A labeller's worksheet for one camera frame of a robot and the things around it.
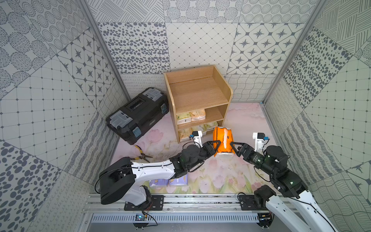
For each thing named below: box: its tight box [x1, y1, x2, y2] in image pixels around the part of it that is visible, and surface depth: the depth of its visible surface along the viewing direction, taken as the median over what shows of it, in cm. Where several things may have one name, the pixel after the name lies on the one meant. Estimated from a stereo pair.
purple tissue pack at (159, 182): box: [149, 178, 170, 187], surface depth 78 cm
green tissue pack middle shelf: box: [175, 112, 192, 126], surface depth 85 cm
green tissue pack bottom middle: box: [199, 124, 208, 136], surface depth 98 cm
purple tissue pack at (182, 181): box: [169, 173, 189, 186], surface depth 78 cm
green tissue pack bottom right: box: [202, 121, 219, 132], surface depth 100 cm
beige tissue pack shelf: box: [190, 109, 206, 122], surface depth 88 cm
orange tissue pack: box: [212, 125, 234, 158], surface depth 72 cm
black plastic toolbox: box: [105, 87, 170, 145], surface depth 94 cm
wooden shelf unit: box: [163, 64, 234, 145], surface depth 86 cm
